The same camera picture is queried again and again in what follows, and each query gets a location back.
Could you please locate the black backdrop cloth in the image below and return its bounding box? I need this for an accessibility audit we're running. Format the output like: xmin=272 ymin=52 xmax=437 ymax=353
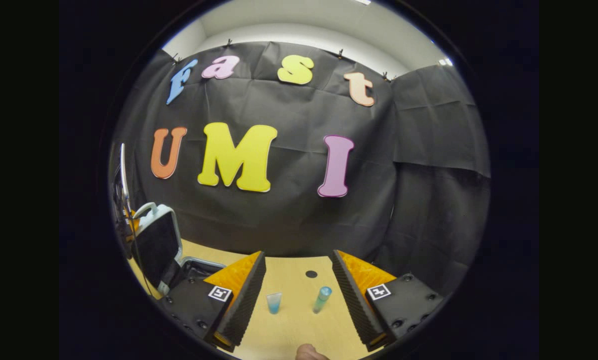
xmin=111 ymin=40 xmax=491 ymax=296

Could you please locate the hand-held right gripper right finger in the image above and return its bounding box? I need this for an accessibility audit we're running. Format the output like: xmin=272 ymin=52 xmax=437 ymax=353
xmin=329 ymin=249 xmax=447 ymax=353

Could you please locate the light blue suitcase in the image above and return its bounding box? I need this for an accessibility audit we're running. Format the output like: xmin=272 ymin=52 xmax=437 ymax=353
xmin=129 ymin=201 xmax=227 ymax=298

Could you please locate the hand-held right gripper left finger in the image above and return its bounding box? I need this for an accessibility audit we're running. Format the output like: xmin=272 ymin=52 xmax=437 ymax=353
xmin=156 ymin=250 xmax=267 ymax=353

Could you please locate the green bottle with blue cap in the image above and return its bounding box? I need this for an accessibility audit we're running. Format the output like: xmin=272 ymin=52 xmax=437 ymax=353
xmin=312 ymin=286 xmax=333 ymax=315

